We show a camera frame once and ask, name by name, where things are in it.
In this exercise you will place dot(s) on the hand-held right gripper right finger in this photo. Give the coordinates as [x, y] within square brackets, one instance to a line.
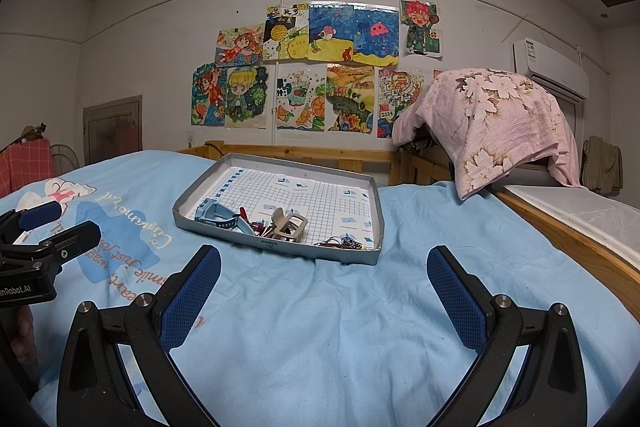
[457, 297]

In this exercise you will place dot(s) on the yellow and black sun drawing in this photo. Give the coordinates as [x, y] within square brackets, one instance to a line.
[285, 34]

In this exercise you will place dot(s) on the pink floral blanket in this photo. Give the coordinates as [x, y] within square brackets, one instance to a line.
[495, 122]

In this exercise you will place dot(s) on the pink jellyfish drawing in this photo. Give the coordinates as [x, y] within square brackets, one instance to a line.
[376, 34]

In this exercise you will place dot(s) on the orange landscape drawing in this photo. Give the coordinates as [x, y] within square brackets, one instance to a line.
[350, 99]

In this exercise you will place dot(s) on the person's left hand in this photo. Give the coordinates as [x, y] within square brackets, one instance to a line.
[22, 337]

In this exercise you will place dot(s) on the hanging olive clothes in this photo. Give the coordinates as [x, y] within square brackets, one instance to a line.
[602, 164]

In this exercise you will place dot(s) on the blue sea fish drawing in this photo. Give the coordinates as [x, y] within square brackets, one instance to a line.
[330, 32]

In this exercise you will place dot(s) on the fish and oranges drawing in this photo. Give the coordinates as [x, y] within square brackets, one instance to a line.
[300, 99]

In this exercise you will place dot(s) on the red checked cloth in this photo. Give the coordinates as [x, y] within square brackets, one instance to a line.
[25, 167]

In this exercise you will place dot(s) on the light blue printed bed sheet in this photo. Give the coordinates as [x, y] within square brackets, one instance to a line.
[325, 332]

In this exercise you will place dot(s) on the white air conditioner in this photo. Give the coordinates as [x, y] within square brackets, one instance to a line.
[550, 67]

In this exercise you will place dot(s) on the wooden bed frame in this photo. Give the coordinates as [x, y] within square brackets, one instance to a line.
[300, 153]

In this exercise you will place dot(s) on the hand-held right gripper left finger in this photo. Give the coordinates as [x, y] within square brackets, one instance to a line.
[192, 302]

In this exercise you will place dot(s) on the grey shallow tray box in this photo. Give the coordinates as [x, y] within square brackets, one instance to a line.
[300, 187]

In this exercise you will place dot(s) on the beige hair claw clip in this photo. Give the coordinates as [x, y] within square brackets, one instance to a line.
[287, 224]

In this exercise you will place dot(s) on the red-haired figure drawing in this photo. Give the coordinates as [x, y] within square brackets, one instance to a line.
[421, 27]

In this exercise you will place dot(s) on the blond-haired figure drawing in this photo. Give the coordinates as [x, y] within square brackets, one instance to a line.
[246, 97]

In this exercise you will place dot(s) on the small wooden door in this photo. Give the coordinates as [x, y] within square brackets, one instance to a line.
[112, 129]

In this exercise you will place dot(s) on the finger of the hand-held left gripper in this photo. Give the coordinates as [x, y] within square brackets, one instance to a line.
[42, 213]
[75, 234]

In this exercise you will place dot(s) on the light blue wrist watch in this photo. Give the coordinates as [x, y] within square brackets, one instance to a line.
[220, 214]

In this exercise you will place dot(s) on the orange-haired mermaid drawing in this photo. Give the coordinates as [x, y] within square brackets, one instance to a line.
[240, 46]

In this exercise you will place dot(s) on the white mattress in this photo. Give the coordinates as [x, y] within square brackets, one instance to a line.
[575, 219]

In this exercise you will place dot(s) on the colourful town drawing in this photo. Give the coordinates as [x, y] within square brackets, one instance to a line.
[395, 102]

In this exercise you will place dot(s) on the orange-haired girl blue drawing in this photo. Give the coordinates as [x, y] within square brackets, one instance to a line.
[207, 94]

